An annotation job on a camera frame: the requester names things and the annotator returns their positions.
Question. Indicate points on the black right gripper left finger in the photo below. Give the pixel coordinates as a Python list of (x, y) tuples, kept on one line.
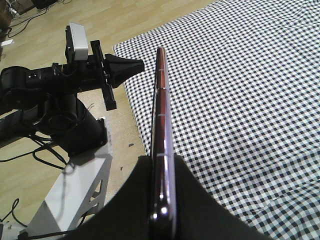
[(125, 216)]

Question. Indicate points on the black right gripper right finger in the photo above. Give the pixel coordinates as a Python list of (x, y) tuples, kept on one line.
[(200, 217)]

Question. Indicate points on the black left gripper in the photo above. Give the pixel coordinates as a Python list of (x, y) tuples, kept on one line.
[(98, 73)]

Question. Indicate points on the black smartphone with purple frame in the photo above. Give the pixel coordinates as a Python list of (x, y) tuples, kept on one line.
[(163, 204)]

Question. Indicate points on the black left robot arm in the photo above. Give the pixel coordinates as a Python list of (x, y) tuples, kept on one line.
[(42, 105)]

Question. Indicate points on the black white checkered bedsheet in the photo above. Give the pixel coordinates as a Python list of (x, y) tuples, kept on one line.
[(244, 79)]

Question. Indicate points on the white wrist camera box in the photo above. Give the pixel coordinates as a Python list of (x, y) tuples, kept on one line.
[(76, 43)]

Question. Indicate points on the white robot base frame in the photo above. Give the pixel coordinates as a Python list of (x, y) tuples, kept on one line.
[(44, 194)]

